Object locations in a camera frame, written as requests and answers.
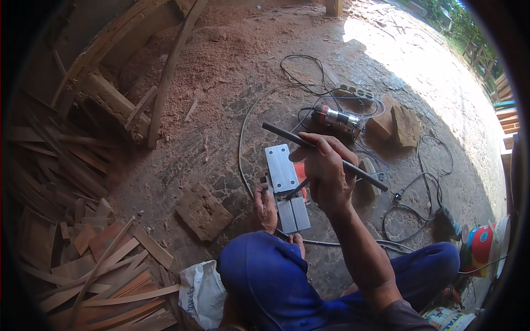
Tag dark metal T-handle wrench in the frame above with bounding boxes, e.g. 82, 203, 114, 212
262, 122, 390, 201

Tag white power strip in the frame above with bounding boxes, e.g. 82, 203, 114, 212
335, 83, 374, 102

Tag colourful paint bucket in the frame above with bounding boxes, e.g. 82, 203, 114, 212
459, 215, 511, 279

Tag person's left hand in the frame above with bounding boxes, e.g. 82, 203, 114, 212
253, 184, 278, 235

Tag light wooden block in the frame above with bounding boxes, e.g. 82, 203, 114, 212
366, 96, 395, 141

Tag stack of wooden furniture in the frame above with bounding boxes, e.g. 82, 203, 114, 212
462, 39, 521, 166

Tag small wooden piece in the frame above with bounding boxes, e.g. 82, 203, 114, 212
358, 157, 382, 197

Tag sawdust heap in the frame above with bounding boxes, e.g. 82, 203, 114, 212
120, 4, 299, 137

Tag flat dusty wooden slab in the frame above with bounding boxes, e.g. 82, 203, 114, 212
176, 184, 234, 242

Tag person's legs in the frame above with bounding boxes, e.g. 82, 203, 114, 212
216, 231, 461, 331

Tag green angle grinder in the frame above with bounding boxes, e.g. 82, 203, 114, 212
436, 205, 469, 242

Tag person's body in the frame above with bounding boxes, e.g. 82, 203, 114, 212
375, 299, 438, 331

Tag orange electric planer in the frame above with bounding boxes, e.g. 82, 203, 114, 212
260, 143, 312, 236

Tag white paint bucket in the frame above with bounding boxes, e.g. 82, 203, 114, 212
422, 306, 478, 331

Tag red and silver router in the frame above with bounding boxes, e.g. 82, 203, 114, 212
310, 104, 364, 140

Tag black router cable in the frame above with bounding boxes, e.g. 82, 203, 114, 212
280, 55, 386, 134

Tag rough wooden block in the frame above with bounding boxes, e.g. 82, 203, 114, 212
391, 105, 422, 148

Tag person's right hand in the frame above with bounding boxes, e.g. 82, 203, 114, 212
289, 132, 359, 214

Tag black grinder cable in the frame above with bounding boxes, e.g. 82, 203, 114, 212
382, 134, 455, 245

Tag wooden frame structure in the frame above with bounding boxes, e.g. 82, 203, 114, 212
50, 0, 210, 150

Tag white plastic sack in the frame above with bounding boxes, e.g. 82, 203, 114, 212
178, 259, 228, 330

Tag pile of wood offcuts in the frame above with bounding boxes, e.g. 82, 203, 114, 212
8, 118, 181, 331

